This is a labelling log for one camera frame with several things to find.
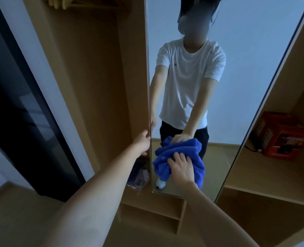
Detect person's right hand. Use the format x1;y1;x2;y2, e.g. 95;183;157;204
167;151;196;188

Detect person's left hand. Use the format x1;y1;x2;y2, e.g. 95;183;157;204
131;129;152;160

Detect blue microfibre cloth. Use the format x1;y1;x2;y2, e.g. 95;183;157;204
152;136;205;190

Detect light wooden wardrobe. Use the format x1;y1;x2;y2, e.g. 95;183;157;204
22;0;304;247

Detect tall mirror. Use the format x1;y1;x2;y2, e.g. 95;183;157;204
144;0;304;204

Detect person's right forearm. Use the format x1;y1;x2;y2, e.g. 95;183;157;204
180;181;260;247

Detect person's left forearm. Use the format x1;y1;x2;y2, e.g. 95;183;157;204
42;149;147;247

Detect clear bag of slippers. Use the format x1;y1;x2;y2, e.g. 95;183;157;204
126;158;151;191

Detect black framed glass door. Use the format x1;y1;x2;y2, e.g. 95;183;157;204
0;0;87;203

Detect black flashlight with cord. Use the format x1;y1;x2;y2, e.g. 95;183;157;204
244;132;265;153

